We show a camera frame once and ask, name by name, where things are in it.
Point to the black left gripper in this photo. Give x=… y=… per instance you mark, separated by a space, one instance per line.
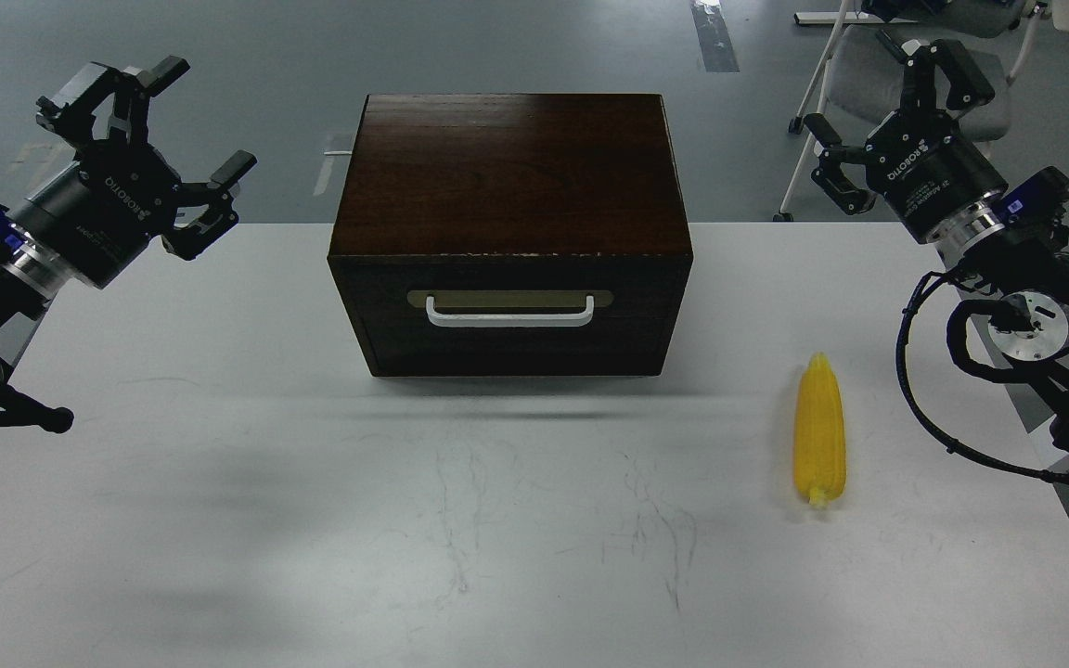
x=102 y=211

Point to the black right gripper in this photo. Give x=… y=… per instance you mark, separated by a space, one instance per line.
x=921 y=164

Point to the yellow corn cob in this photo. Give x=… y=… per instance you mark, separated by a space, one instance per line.
x=819 y=448

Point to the wooden drawer with white handle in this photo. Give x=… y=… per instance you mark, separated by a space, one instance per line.
x=538 y=319

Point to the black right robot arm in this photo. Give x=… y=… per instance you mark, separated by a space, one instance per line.
x=1006 y=247

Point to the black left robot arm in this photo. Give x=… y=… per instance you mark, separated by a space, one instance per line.
x=31 y=277

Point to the dark wooden drawer cabinet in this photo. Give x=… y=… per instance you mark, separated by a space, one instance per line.
x=511 y=178

